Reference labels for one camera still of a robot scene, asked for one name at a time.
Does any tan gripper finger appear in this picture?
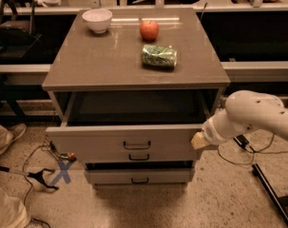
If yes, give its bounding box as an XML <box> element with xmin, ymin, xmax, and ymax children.
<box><xmin>191</xmin><ymin>132</ymin><xmax>214</xmax><ymax>150</ymax></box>

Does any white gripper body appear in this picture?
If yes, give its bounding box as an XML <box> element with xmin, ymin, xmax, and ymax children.
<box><xmin>202</xmin><ymin>109</ymin><xmax>245</xmax><ymax>145</ymax></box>

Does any grey top drawer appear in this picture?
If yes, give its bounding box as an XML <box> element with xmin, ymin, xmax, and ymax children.
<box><xmin>47</xmin><ymin>89</ymin><xmax>208</xmax><ymax>161</ymax></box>

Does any grey drawer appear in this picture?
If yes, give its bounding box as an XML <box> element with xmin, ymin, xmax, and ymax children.
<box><xmin>84</xmin><ymin>168</ymin><xmax>194</xmax><ymax>185</ymax></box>
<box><xmin>84</xmin><ymin>151</ymin><xmax>196</xmax><ymax>163</ymax></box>
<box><xmin>47</xmin><ymin>89</ymin><xmax>208</xmax><ymax>161</ymax></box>

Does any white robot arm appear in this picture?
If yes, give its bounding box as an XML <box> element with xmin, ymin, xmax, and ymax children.
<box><xmin>191</xmin><ymin>90</ymin><xmax>288</xmax><ymax>150</ymax></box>

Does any grey middle drawer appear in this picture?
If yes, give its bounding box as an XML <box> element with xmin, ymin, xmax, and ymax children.
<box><xmin>84</xmin><ymin>151</ymin><xmax>196</xmax><ymax>163</ymax></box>

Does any grey drawer cabinet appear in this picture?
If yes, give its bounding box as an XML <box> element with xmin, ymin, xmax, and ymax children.
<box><xmin>41</xmin><ymin>7</ymin><xmax>232</xmax><ymax>188</ymax></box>

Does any grey bottom drawer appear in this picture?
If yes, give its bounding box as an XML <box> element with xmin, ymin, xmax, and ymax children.
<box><xmin>84</xmin><ymin>168</ymin><xmax>194</xmax><ymax>185</ymax></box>

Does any black power adapter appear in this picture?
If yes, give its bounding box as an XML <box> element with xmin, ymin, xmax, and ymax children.
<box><xmin>234</xmin><ymin>135</ymin><xmax>249</xmax><ymax>148</ymax></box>

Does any green soda can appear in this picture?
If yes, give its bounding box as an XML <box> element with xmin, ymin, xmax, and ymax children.
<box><xmin>142</xmin><ymin>45</ymin><xmax>177</xmax><ymax>68</ymax></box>

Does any black metal stand leg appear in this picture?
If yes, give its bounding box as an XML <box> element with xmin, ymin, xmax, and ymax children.
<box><xmin>252</xmin><ymin>163</ymin><xmax>288</xmax><ymax>228</ymax></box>

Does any red apple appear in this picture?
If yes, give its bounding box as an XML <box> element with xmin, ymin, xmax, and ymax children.
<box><xmin>140</xmin><ymin>21</ymin><xmax>159</xmax><ymax>41</ymax></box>

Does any white ceramic bowl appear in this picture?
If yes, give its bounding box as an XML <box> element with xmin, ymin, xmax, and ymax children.
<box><xmin>82</xmin><ymin>9</ymin><xmax>112</xmax><ymax>33</ymax></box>

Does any black grabber tool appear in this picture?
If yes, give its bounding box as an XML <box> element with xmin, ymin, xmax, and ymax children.
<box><xmin>0</xmin><ymin>165</ymin><xmax>58</xmax><ymax>190</ymax></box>

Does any person's leg and shoe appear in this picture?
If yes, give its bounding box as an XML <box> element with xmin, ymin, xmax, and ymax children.
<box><xmin>0</xmin><ymin>123</ymin><xmax>27</xmax><ymax>156</ymax></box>

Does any person's knee in beige trousers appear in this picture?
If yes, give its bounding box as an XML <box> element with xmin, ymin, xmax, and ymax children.
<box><xmin>0</xmin><ymin>187</ymin><xmax>31</xmax><ymax>228</ymax></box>

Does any black chair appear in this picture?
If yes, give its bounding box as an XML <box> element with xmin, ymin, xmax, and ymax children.
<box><xmin>0</xmin><ymin>0</ymin><xmax>39</xmax><ymax>60</ymax></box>

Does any black power cable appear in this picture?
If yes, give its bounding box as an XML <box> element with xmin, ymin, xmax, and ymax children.
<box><xmin>217</xmin><ymin>133</ymin><xmax>288</xmax><ymax>167</ymax></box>

